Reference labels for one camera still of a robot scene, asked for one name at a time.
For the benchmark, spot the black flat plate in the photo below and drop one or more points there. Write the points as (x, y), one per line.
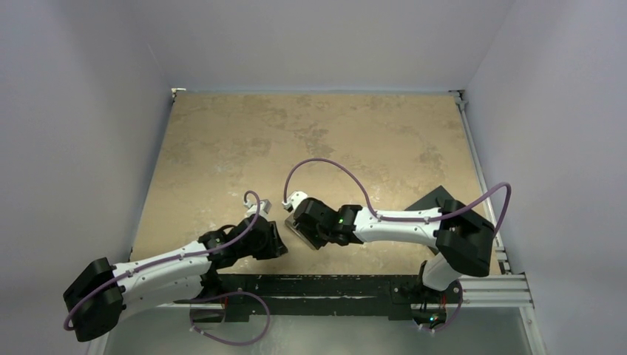
(431, 201)

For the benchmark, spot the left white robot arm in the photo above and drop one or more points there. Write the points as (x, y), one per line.
(104, 294)

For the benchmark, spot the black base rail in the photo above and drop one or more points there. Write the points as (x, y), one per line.
(395, 297)

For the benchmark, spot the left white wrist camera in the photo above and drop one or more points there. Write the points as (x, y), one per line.
(261, 208)

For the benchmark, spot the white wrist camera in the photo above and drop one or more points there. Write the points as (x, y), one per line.
(293, 200)
(261, 208)

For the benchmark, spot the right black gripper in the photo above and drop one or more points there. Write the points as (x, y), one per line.
(304, 221)

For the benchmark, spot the white remote control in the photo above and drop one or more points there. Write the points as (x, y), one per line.
(292, 226)

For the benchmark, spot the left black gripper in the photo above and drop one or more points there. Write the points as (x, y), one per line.
(274, 247)

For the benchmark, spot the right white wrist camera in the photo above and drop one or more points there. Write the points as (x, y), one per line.
(293, 200)

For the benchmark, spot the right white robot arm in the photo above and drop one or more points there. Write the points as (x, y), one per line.
(462, 238)

